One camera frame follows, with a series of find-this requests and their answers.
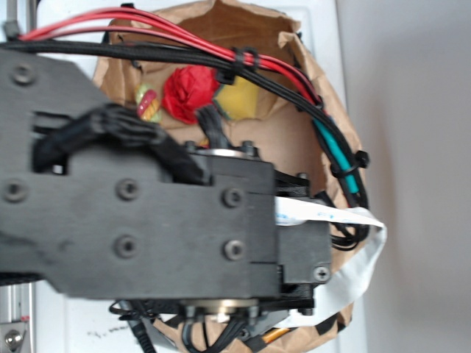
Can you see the multicolour rope toy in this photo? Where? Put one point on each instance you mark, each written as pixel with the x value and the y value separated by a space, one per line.
pixel 147 103

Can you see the aluminium frame rail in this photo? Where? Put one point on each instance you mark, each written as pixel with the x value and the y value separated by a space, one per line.
pixel 17 301

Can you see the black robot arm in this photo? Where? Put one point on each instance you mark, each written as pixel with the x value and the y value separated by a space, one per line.
pixel 103 206

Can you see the yellow green sponge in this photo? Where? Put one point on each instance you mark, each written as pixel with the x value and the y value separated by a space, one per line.
pixel 237 101

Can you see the red crumpled paper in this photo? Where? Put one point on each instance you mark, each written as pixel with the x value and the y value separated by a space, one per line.
pixel 188 89

